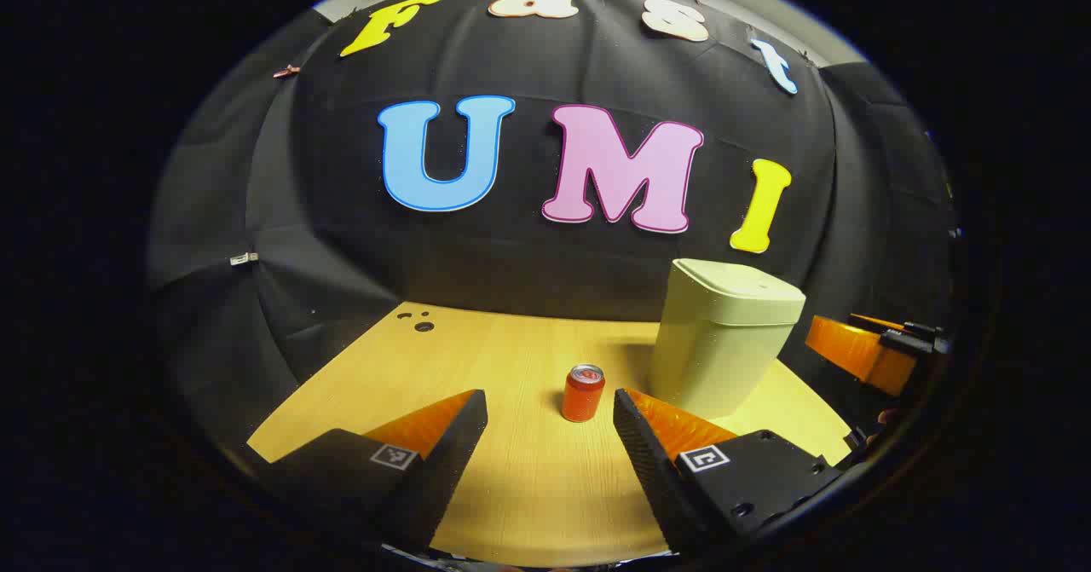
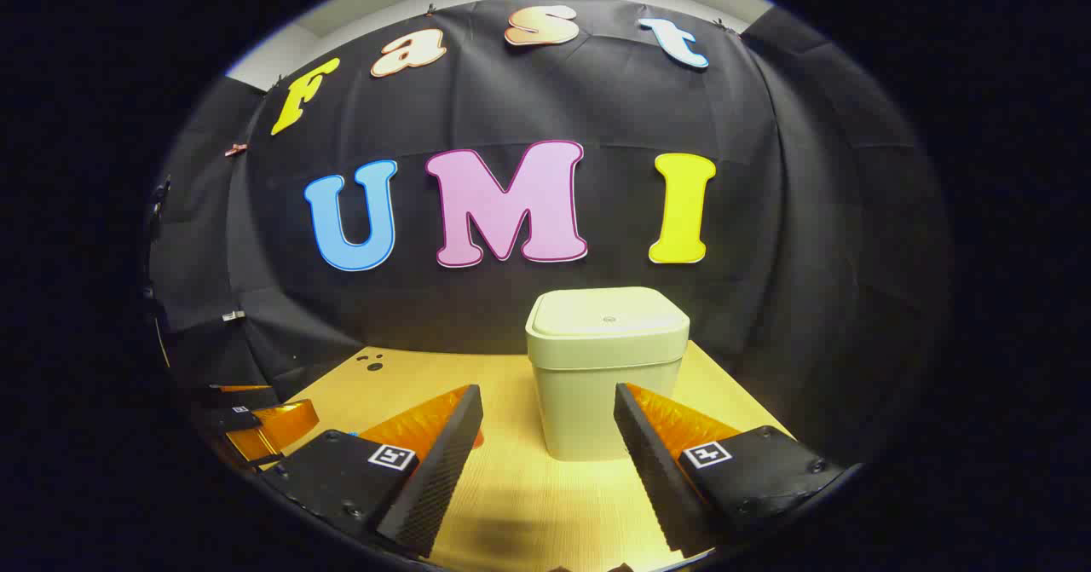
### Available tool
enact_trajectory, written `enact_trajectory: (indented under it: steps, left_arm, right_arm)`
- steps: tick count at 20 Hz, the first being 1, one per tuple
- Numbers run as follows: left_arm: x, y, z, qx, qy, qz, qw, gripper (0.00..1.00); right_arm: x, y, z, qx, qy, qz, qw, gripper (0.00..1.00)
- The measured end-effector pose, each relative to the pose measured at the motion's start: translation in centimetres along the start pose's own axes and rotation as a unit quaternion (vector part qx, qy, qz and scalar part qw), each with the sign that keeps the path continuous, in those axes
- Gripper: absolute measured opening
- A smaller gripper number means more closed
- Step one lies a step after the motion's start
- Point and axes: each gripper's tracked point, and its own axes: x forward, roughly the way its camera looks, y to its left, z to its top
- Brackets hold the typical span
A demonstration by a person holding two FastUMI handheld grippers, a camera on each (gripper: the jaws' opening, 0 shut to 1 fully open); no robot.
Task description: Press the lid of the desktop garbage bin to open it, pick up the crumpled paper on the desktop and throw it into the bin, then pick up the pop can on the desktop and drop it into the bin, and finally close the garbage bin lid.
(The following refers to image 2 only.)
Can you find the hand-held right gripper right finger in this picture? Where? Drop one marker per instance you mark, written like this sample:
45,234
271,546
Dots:
656,478

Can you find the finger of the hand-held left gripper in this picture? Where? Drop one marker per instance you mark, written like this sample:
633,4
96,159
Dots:
247,396
285,423

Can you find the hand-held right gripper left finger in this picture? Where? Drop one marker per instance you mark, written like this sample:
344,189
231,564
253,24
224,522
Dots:
443,478

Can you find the pale green desktop garbage bin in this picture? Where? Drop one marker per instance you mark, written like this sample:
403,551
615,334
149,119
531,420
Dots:
597,333

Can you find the wooden desktop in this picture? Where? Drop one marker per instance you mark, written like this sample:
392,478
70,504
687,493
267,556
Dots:
528,504

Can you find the copper backdrop clip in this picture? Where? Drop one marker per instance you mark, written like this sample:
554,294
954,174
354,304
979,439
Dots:
235,150

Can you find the black backdrop cloth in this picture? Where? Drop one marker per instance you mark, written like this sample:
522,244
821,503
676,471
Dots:
597,103

